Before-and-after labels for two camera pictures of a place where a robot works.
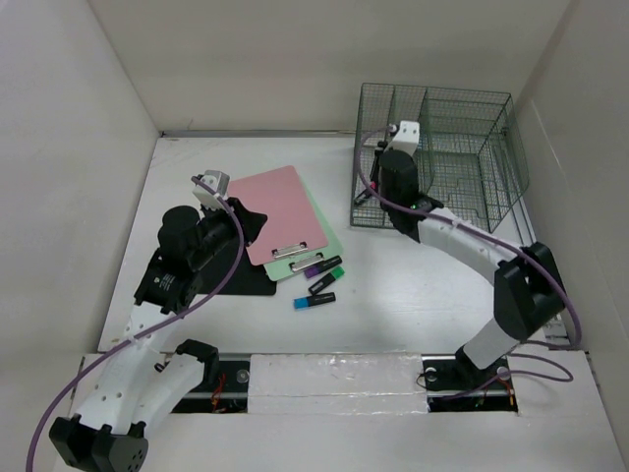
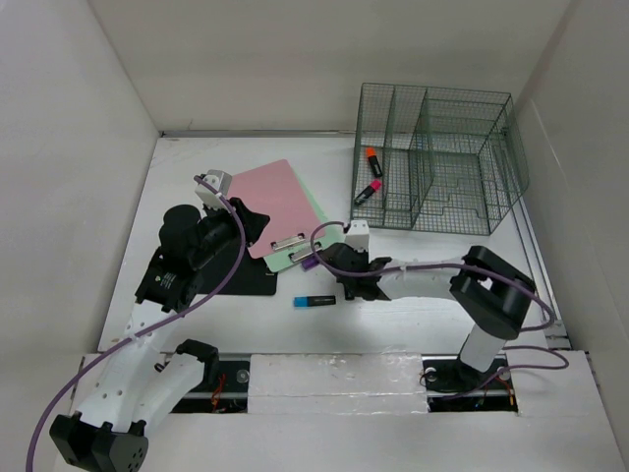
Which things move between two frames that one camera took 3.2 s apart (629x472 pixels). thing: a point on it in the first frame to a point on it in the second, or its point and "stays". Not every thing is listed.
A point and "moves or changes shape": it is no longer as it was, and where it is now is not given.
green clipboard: x=278 y=269 moves or changes shape
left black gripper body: x=219 y=229 stays
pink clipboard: x=292 y=226 moves or changes shape
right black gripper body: x=382 y=190 to x=365 y=254
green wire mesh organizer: x=473 y=159 stays
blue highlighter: x=314 y=300 stays
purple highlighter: x=324 y=265 moves or changes shape
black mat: x=248 y=278 stays
